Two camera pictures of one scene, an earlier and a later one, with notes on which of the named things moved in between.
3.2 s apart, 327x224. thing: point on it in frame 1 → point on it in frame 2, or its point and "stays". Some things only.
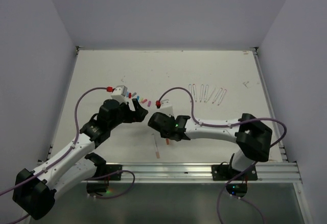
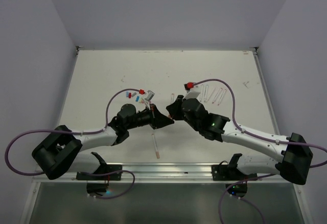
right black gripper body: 163,134 → 191,122
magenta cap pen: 222,97 stays
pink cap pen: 217,95 stays
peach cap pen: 157,152 stays
